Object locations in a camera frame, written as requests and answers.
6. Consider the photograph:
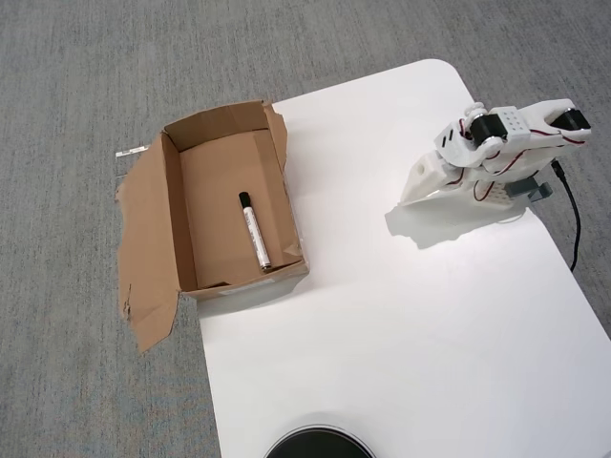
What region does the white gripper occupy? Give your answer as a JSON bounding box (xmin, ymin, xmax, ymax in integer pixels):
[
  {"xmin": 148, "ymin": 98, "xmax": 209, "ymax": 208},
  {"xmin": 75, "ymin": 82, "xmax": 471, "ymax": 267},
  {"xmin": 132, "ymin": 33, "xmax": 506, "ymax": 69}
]
[{"xmin": 398, "ymin": 151, "xmax": 457, "ymax": 208}]

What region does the white marker pen black cap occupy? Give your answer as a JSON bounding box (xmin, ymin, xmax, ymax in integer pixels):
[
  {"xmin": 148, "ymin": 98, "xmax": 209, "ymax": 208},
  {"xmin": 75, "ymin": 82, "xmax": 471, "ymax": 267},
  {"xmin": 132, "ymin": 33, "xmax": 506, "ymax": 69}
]
[{"xmin": 238, "ymin": 191, "xmax": 273, "ymax": 273}]

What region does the torn brown cardboard box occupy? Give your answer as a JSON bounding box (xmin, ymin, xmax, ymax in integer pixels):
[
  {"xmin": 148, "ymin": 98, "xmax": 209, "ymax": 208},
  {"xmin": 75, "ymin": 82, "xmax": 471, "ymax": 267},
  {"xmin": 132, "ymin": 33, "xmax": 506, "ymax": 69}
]
[{"xmin": 114, "ymin": 98, "xmax": 312, "ymax": 354}]

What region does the black round disc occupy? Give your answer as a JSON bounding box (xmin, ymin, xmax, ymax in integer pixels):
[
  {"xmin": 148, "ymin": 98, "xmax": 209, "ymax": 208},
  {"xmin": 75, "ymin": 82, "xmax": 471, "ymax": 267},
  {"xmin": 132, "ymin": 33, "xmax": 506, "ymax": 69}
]
[{"xmin": 263, "ymin": 424, "xmax": 378, "ymax": 458}]

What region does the black power cable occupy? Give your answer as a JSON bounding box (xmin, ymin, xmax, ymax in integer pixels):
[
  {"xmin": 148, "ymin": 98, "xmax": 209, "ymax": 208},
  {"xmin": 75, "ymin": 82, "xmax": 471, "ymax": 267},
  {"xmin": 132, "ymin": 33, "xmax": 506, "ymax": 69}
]
[{"xmin": 551, "ymin": 159, "xmax": 582, "ymax": 273}]

